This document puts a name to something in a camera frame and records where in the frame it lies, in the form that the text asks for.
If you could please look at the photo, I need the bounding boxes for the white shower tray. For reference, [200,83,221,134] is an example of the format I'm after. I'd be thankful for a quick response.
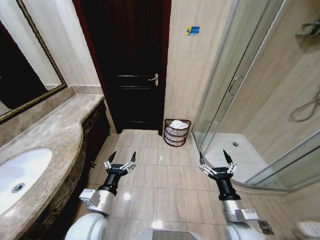
[191,132,289,194]

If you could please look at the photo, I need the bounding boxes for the dark wooden door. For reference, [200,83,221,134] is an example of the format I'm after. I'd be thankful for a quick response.
[72,0,173,135]

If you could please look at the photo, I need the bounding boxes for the silver sink drain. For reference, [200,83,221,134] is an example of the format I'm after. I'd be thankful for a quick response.
[10,182,26,194]

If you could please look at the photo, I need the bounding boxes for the white ribbed plastic object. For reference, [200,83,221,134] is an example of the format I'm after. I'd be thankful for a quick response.
[298,220,320,240]

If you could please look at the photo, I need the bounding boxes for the white towel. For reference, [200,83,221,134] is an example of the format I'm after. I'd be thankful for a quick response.
[168,119,190,130]

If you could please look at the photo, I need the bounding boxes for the glass shower enclosure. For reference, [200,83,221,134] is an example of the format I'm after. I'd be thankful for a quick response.
[190,0,320,194]

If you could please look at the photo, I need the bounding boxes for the brass door handle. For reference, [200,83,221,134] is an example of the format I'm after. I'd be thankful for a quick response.
[147,72,160,87]

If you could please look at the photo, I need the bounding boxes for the square metal floor drain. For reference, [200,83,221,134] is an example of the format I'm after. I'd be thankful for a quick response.
[258,220,275,236]

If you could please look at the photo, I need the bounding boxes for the white oval sink basin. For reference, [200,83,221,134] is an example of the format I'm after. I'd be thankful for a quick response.
[0,147,54,216]

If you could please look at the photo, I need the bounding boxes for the stone shower shelf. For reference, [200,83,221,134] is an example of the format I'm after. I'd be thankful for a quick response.
[294,21,320,52]

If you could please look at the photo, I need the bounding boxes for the grey shower hose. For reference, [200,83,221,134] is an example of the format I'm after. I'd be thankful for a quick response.
[289,95,320,123]

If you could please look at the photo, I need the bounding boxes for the silver shower door handle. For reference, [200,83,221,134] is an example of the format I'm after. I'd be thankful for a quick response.
[228,74,245,97]

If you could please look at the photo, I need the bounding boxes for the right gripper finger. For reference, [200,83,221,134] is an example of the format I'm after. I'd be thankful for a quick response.
[198,151,219,177]
[222,149,237,174]

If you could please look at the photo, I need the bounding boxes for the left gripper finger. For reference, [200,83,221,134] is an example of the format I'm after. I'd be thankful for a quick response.
[103,150,118,170]
[119,151,137,174]

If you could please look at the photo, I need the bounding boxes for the blue yellow wall sticker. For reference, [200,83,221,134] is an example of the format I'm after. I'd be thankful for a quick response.
[185,24,201,37]

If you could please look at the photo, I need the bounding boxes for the brown wicker hamper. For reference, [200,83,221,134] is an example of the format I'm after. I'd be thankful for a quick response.
[163,118,192,147]

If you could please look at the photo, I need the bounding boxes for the gold framed wall mirror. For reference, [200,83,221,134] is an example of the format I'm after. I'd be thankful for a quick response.
[0,0,68,124]

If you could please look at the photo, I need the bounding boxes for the dark wooden vanity cabinet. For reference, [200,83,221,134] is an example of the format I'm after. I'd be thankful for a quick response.
[23,99,111,240]

